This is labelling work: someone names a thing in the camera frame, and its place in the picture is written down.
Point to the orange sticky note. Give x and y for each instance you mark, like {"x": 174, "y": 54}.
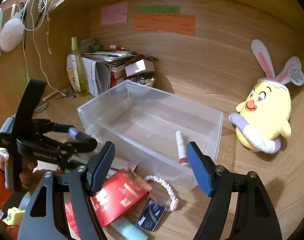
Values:
{"x": 175, "y": 23}

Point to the red white glue stick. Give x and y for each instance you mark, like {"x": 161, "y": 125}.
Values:
{"x": 117, "y": 47}

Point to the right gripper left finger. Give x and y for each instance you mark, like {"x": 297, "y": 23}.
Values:
{"x": 45, "y": 216}

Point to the pink cream tube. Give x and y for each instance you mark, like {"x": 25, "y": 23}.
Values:
{"x": 117, "y": 164}

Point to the teal lotion bottle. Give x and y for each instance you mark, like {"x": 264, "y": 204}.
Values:
{"x": 128, "y": 230}

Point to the white folded paper box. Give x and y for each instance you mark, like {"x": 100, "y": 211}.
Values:
{"x": 97, "y": 74}

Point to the small open cardboard box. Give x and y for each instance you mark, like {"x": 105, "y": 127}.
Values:
{"x": 142, "y": 65}

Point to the purple capped tube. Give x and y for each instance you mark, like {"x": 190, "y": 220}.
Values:
{"x": 78, "y": 135}

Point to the person left hand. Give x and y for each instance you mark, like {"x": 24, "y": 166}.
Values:
{"x": 18, "y": 172}

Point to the green sticky note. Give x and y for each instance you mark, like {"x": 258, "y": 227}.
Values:
{"x": 157, "y": 9}

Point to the blue razor blade box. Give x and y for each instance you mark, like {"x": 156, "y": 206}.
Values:
{"x": 150, "y": 216}

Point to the white fluffy pompom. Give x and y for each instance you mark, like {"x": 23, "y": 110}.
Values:
{"x": 11, "y": 34}

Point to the yellow green spray bottle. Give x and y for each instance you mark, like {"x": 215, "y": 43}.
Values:
{"x": 78, "y": 69}

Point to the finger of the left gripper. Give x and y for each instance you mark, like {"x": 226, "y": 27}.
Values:
{"x": 81, "y": 145}
{"x": 42, "y": 126}

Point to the white pink lip balm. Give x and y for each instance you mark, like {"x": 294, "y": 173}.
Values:
{"x": 181, "y": 148}

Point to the stack of books and papers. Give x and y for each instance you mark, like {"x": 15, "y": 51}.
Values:
{"x": 114, "y": 60}

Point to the yellow chick bunny plush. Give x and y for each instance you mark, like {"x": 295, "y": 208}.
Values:
{"x": 263, "y": 118}

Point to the pink sticky note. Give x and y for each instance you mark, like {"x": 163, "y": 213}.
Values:
{"x": 113, "y": 14}

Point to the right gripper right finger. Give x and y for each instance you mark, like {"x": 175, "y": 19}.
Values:
{"x": 255, "y": 217}

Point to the white bowl of trinkets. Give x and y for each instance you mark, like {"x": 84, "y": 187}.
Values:
{"x": 146, "y": 80}

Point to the clear plastic storage bin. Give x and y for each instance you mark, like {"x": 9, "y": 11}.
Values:
{"x": 142, "y": 123}

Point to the red foil tea packet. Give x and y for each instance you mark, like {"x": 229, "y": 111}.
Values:
{"x": 120, "y": 193}

